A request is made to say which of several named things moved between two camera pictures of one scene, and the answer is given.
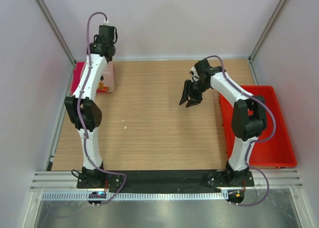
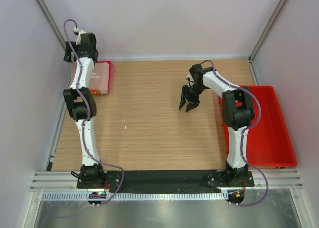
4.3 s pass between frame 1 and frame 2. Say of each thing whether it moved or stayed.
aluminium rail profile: stayed
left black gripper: moved
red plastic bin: stayed
